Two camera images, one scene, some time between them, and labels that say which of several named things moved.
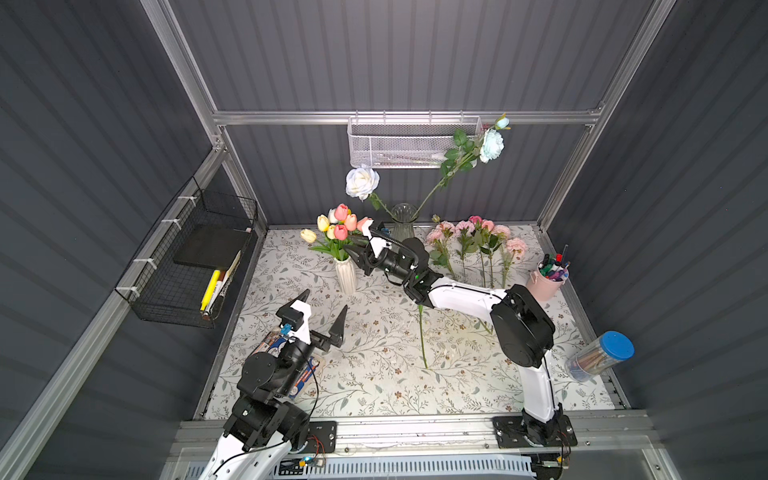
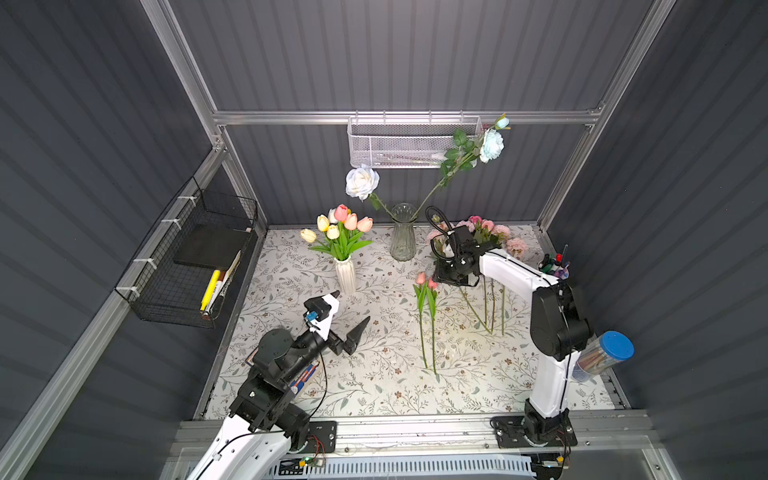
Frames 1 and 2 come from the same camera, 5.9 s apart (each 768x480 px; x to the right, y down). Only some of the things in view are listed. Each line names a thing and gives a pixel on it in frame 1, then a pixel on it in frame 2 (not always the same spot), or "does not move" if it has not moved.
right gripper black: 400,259 to 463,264
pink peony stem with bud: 439,235 does not move
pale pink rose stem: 515,247 does not move
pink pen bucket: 551,274 does not move
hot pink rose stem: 476,221 does not move
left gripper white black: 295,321 to 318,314
